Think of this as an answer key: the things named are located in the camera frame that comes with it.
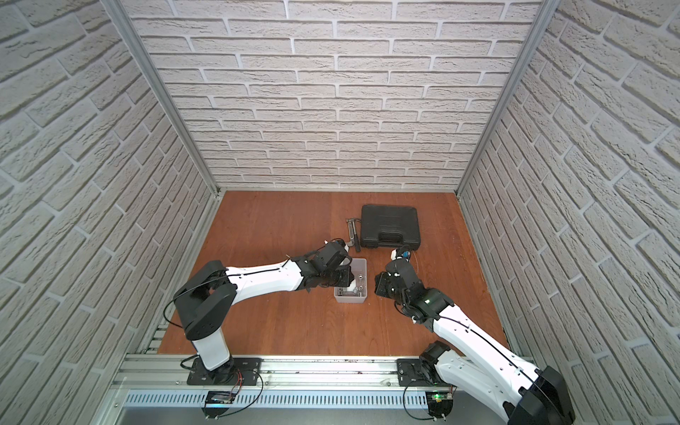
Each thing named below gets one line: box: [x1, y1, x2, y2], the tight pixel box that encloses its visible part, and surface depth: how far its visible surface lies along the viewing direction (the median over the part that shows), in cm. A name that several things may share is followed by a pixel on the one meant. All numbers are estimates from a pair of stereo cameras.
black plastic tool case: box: [360, 203, 421, 251], surface depth 101 cm
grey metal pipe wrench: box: [345, 217, 363, 253], surface depth 106 cm
